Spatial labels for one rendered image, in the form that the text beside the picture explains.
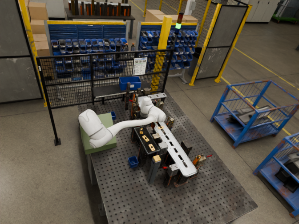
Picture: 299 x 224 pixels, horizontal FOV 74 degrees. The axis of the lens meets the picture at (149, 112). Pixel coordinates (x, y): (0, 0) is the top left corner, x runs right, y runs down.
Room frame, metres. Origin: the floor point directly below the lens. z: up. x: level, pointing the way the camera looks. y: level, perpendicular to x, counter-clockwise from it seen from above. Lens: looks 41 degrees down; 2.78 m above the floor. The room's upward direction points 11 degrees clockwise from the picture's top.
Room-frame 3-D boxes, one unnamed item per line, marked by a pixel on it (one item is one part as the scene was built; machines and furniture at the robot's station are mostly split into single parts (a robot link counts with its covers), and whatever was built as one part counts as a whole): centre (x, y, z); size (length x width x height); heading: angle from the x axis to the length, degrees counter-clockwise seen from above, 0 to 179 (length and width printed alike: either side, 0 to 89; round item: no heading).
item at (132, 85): (2.52, 0.38, 1.09); 0.30 x 0.17 x 0.13; 115
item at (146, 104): (1.53, 0.03, 1.54); 0.13 x 0.11 x 0.16; 56
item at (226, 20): (4.91, -1.34, 1.00); 1.04 x 0.14 x 2.00; 121
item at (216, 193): (1.85, -0.07, 0.68); 2.56 x 1.61 x 0.04; 31
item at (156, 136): (1.59, -0.14, 0.89); 0.13 x 0.11 x 0.38; 123
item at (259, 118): (3.29, -2.04, 0.47); 1.20 x 0.80 x 0.95; 120
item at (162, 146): (1.44, -0.22, 0.90); 0.13 x 0.10 x 0.41; 123
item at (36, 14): (5.23, 3.60, 0.52); 1.20 x 0.80 x 1.05; 28
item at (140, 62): (2.72, 0.28, 1.30); 0.23 x 0.02 x 0.31; 123
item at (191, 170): (1.79, -0.20, 1.00); 1.38 x 0.22 x 0.02; 33
